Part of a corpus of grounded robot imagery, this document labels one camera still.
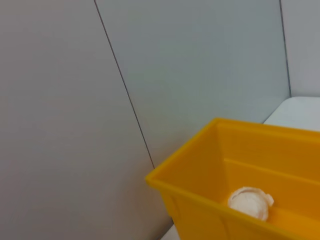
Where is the white paper ball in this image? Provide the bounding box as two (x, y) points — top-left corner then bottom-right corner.
(227, 186), (275, 221)

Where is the yellow plastic bin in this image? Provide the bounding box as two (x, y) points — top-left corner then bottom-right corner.
(144, 117), (320, 240)

